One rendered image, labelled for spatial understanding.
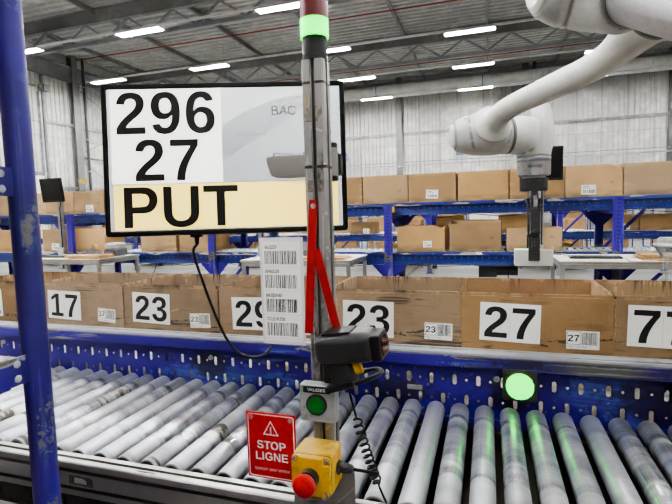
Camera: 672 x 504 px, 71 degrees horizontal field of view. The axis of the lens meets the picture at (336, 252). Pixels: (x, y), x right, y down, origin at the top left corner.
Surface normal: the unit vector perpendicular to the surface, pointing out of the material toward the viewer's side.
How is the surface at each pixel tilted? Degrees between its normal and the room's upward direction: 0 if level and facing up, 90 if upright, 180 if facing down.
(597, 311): 90
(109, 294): 90
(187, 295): 90
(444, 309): 90
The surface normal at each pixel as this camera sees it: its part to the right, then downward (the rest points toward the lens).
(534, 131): -0.02, 0.08
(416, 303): -0.29, 0.09
